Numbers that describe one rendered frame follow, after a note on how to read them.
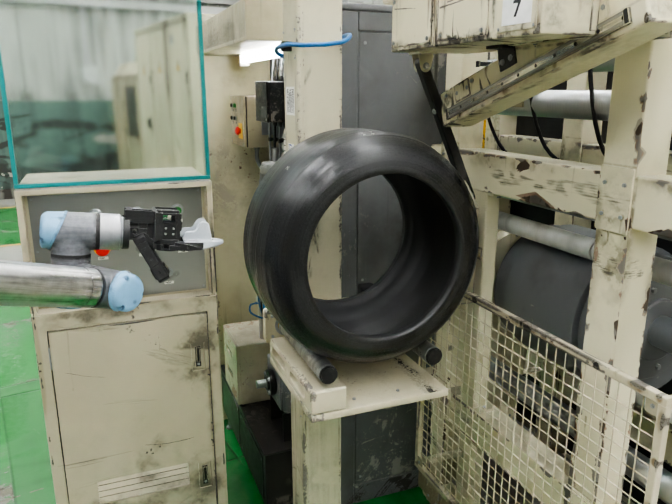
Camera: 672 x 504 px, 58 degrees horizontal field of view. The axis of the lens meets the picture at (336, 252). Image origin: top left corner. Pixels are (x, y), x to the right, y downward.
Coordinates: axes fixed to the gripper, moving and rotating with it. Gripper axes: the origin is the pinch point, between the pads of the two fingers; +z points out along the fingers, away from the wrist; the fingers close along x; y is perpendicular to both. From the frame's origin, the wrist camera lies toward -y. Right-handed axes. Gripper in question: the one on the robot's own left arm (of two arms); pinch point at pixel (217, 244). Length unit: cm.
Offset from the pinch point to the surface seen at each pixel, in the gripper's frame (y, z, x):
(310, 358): -26.7, 23.8, -3.9
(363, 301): -19, 45, 14
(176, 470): -94, 4, 56
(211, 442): -84, 15, 56
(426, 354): -24, 51, -11
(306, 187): 15.3, 16.0, -9.7
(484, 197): 12, 84, 22
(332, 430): -64, 46, 25
